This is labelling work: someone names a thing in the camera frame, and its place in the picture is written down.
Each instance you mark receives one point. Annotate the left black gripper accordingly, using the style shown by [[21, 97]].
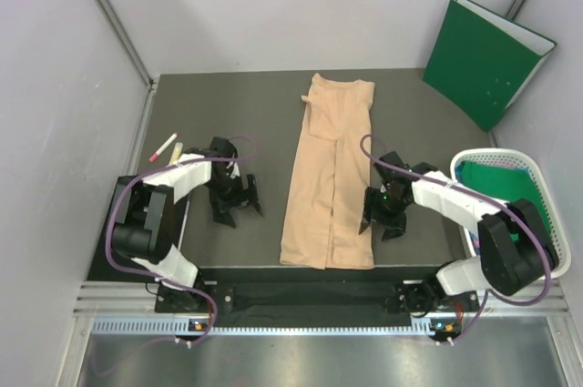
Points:
[[241, 198]]

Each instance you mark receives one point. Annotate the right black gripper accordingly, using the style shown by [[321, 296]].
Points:
[[373, 198]]

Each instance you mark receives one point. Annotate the beige t shirt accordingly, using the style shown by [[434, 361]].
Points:
[[330, 175]]

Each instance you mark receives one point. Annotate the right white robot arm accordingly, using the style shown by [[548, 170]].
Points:
[[515, 248]]

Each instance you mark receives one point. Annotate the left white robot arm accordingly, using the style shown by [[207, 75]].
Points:
[[144, 224]]

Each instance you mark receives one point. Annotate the yellow marker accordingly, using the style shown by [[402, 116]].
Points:
[[176, 153]]

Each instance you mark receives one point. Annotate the blue pink t shirt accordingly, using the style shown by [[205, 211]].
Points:
[[475, 243]]

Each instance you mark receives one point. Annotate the pink white pen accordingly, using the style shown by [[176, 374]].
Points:
[[163, 147]]

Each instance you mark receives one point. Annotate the green t shirt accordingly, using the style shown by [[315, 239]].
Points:
[[509, 184]]

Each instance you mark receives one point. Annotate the white perforated laundry basket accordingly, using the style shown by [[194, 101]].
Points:
[[509, 158]]

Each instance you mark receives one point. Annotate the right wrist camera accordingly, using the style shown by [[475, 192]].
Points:
[[386, 171]]

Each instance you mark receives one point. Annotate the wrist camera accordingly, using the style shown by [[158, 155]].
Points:
[[386, 171], [221, 147]]

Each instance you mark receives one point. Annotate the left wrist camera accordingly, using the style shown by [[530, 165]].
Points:
[[221, 147]]

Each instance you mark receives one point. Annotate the green ring binder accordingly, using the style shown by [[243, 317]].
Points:
[[482, 61]]

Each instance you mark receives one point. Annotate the slotted grey cable duct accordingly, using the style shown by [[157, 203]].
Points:
[[194, 327]]

